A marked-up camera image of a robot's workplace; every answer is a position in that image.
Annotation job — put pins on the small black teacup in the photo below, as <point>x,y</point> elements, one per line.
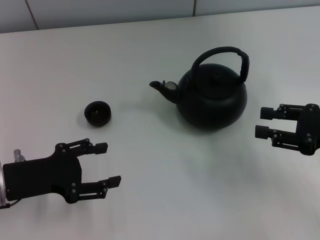
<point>97,113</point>

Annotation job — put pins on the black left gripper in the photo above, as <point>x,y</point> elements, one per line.
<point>42,177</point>

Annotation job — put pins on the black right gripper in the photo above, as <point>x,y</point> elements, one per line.
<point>311,130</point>

